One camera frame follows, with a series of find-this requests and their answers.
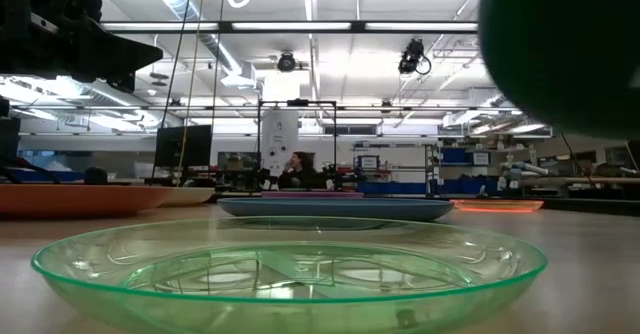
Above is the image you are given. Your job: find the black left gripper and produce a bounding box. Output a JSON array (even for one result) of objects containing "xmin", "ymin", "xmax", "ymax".
[{"xmin": 0, "ymin": 0, "xmax": 164, "ymax": 94}]

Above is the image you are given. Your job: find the cream plastic plate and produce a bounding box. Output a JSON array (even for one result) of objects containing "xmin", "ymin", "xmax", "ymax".
[{"xmin": 159, "ymin": 186, "xmax": 217, "ymax": 208}]

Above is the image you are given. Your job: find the green bowl with white lid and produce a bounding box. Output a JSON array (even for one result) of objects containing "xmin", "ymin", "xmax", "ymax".
[{"xmin": 478, "ymin": 0, "xmax": 640, "ymax": 141}]

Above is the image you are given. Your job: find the black computer monitor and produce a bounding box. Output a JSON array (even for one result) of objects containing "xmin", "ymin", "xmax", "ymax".
[{"xmin": 153, "ymin": 124, "xmax": 214, "ymax": 170}]

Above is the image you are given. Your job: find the dark round object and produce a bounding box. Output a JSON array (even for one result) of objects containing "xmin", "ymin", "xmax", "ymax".
[{"xmin": 83, "ymin": 166, "xmax": 109, "ymax": 186}]

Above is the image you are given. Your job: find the opaque orange plastic plate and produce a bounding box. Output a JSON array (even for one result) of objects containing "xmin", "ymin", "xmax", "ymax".
[{"xmin": 0, "ymin": 183, "xmax": 174, "ymax": 217}]

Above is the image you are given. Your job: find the black overhead light bar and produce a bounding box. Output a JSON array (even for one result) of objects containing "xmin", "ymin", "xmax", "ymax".
[{"xmin": 99, "ymin": 20, "xmax": 480, "ymax": 35}]

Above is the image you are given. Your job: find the clear green plastic plate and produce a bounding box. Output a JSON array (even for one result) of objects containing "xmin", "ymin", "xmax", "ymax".
[{"xmin": 30, "ymin": 215, "xmax": 549, "ymax": 334}]

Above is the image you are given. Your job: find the person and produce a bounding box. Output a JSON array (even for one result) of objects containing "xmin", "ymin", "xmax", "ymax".
[{"xmin": 277, "ymin": 150, "xmax": 322, "ymax": 191}]

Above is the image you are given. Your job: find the magenta plastic plate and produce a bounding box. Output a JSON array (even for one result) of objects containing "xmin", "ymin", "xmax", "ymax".
[{"xmin": 260, "ymin": 190, "xmax": 365, "ymax": 200}]

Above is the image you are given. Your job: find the blue plastic plate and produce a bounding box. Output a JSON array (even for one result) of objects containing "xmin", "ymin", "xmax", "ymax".
[{"xmin": 217, "ymin": 196, "xmax": 455, "ymax": 223}]

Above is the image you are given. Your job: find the row of blue bins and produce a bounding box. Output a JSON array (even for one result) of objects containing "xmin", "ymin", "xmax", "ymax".
[{"xmin": 356, "ymin": 180, "xmax": 429, "ymax": 196}]

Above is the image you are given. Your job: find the clear orange plastic plate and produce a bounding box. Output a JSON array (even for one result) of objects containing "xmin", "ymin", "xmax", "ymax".
[{"xmin": 449, "ymin": 198, "xmax": 545, "ymax": 214}]

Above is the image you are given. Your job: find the black hanging cable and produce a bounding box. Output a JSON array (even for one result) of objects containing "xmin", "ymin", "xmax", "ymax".
[
  {"xmin": 210, "ymin": 0, "xmax": 227, "ymax": 131},
  {"xmin": 151, "ymin": 0, "xmax": 196, "ymax": 180}
]

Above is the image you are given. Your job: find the yellow hanging rope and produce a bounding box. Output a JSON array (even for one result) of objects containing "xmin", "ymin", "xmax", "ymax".
[{"xmin": 176, "ymin": 0, "xmax": 208, "ymax": 186}]

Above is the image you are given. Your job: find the black round ceiling camera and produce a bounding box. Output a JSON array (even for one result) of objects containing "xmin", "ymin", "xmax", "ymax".
[{"xmin": 276, "ymin": 50, "xmax": 299, "ymax": 74}]

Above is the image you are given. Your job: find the black hanging camera with cable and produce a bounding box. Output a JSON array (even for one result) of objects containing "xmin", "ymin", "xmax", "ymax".
[{"xmin": 397, "ymin": 37, "xmax": 433, "ymax": 77}]

